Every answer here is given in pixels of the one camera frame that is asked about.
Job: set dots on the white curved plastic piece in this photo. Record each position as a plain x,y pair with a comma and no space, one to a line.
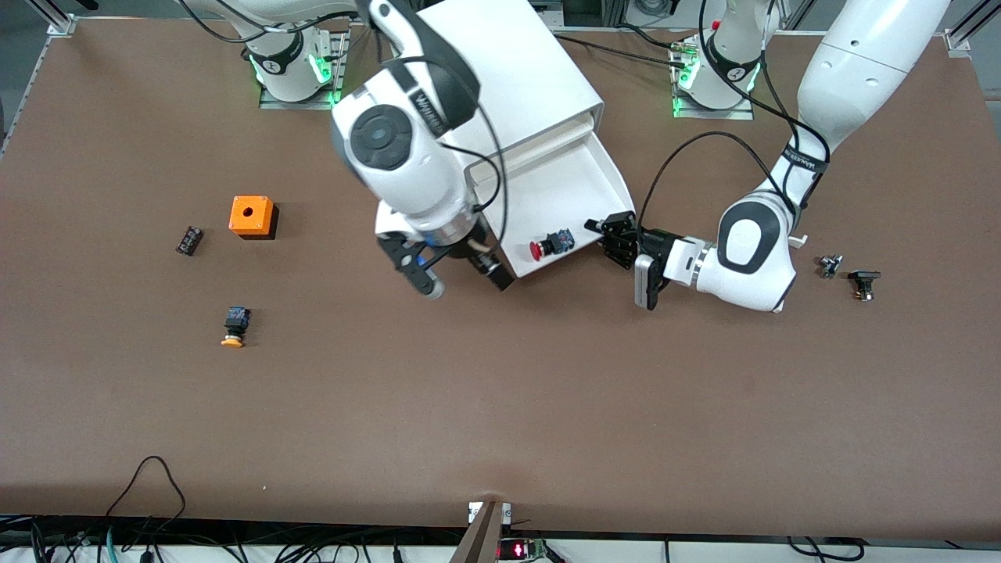
798,241

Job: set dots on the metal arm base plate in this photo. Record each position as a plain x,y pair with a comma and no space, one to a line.
735,114
274,100

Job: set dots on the red mushroom push button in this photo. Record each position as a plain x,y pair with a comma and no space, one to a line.
539,250

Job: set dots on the small grey metal part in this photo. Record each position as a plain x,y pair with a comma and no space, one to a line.
829,267

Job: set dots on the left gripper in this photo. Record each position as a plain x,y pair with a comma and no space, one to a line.
655,244

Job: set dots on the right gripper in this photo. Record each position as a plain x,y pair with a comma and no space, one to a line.
478,252

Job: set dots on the black brass switch part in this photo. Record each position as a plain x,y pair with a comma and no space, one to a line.
864,277

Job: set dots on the brown camera mount beam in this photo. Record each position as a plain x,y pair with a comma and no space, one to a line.
481,539

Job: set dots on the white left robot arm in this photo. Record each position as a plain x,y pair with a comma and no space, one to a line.
751,250

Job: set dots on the small black contact block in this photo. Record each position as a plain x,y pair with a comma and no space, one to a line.
189,241

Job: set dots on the small red LED device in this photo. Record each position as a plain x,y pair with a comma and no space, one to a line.
516,550

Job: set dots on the orange button enclosure box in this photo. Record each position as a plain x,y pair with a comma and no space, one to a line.
254,223

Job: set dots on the yellow mushroom push button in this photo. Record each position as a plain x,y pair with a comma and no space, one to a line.
236,320

